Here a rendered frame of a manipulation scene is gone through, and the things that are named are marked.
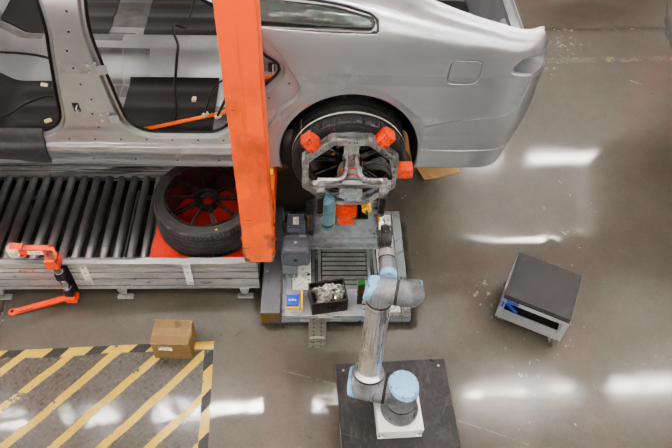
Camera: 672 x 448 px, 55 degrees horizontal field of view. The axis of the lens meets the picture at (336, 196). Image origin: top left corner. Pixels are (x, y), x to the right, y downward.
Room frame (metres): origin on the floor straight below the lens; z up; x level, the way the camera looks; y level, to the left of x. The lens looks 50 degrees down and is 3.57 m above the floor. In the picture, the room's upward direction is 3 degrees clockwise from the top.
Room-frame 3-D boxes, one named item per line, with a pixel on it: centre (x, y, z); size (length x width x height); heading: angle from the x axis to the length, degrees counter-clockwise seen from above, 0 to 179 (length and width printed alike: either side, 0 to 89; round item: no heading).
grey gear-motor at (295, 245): (2.44, 0.24, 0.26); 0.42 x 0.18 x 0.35; 4
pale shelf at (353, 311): (1.87, 0.04, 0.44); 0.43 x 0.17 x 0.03; 94
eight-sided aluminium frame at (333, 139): (2.50, -0.07, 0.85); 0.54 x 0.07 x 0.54; 94
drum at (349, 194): (2.43, -0.07, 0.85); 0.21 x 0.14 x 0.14; 4
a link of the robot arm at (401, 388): (1.33, -0.37, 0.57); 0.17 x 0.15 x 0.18; 80
